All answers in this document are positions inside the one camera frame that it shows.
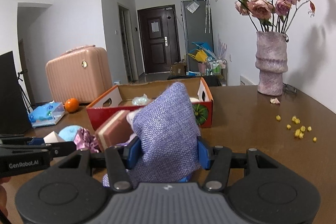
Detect light blue fluffy towel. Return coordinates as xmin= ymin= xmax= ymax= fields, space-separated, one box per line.
xmin=58 ymin=125 xmax=81 ymax=141

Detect pink layered sponge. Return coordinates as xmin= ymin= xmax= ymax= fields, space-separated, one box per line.
xmin=95 ymin=110 xmax=133 ymax=152

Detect white foam roll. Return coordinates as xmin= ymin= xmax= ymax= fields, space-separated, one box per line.
xmin=43 ymin=131 xmax=65 ymax=144

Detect translucent iridescent bag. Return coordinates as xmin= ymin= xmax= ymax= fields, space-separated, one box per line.
xmin=131 ymin=94 xmax=151 ymax=106

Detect person right hand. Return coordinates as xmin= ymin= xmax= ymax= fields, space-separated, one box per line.
xmin=0 ymin=177 xmax=11 ymax=217

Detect black monitor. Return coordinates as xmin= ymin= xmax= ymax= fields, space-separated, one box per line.
xmin=0 ymin=52 xmax=31 ymax=134

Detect orange fruit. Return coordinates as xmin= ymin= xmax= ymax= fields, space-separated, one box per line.
xmin=64 ymin=98 xmax=79 ymax=113

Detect black chair back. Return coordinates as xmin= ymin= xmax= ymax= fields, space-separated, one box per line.
xmin=166 ymin=74 xmax=223 ymax=88

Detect pink suitcase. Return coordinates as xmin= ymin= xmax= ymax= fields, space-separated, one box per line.
xmin=46 ymin=45 xmax=112 ymax=103

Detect fallen pink petal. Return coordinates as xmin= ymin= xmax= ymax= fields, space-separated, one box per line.
xmin=270 ymin=98 xmax=280 ymax=105

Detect red cardboard box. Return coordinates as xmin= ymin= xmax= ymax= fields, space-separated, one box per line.
xmin=87 ymin=77 xmax=214 ymax=130

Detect yellow flower bits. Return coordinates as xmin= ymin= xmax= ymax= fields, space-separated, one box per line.
xmin=285 ymin=115 xmax=313 ymax=140

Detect cluttered utility cart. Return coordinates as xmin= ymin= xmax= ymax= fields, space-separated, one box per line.
xmin=186 ymin=53 xmax=228 ymax=87

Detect brown cardboard carton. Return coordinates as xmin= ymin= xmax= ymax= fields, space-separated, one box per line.
xmin=170 ymin=63 xmax=186 ymax=76

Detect black eyeglasses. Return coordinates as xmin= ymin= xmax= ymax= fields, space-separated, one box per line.
xmin=282 ymin=83 xmax=297 ymax=94

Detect purple textured vase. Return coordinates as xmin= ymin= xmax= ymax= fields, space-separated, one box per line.
xmin=255 ymin=31 xmax=288 ymax=97

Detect dark brown entrance door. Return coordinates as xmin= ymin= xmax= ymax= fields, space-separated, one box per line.
xmin=138 ymin=5 xmax=181 ymax=74

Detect grey refrigerator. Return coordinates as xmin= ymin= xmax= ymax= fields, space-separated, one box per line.
xmin=181 ymin=0 xmax=214 ymax=72

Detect camera tripod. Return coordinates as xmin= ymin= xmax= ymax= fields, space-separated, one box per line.
xmin=16 ymin=69 xmax=34 ymax=113

